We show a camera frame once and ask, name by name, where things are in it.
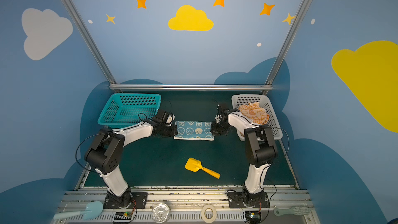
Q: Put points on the teal plastic basket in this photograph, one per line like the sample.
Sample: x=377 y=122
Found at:
x=126 y=109

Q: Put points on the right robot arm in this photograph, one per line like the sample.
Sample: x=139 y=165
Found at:
x=260 y=145

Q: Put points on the orange patterned towel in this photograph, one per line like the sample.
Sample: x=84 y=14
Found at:
x=254 y=112

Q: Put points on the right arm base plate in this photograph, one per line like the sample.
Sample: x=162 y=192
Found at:
x=245 y=200

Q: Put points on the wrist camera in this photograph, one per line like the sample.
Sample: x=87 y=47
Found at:
x=164 y=117
x=220 y=117

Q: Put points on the white tape roll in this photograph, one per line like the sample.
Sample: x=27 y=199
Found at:
x=208 y=214

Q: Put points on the aluminium frame post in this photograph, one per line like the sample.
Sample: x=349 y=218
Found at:
x=294 y=27
x=84 y=32

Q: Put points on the blue bunny towel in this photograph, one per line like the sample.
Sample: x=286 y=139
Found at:
x=194 y=130

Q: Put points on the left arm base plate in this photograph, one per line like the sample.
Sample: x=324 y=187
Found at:
x=127 y=201

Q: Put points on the clear round lid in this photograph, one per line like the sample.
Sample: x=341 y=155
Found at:
x=161 y=213

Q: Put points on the left circuit board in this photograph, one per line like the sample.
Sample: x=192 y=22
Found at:
x=122 y=218

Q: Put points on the right circuit board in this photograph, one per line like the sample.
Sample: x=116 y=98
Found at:
x=252 y=217

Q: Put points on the aluminium front rail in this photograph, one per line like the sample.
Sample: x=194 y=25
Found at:
x=186 y=203

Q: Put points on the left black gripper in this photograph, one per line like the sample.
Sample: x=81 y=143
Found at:
x=169 y=130

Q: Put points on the circuit board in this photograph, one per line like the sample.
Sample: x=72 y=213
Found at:
x=122 y=218
x=252 y=217

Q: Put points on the grey-green brush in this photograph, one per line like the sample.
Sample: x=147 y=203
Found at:
x=296 y=210

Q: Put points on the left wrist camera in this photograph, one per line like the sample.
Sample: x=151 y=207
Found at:
x=164 y=117

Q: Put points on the grey plastic basket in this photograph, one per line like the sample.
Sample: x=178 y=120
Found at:
x=241 y=99

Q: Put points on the yellow toy shovel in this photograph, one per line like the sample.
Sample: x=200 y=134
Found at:
x=195 y=165

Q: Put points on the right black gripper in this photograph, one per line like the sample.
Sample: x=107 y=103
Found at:
x=217 y=128

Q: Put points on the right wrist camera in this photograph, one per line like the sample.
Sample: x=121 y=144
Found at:
x=220 y=117

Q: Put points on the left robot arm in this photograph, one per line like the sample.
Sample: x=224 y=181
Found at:
x=105 y=153

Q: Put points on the aluminium frame left post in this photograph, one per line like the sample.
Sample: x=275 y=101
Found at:
x=84 y=32

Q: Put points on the aluminium frame right post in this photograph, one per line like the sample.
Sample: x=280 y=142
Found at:
x=294 y=27

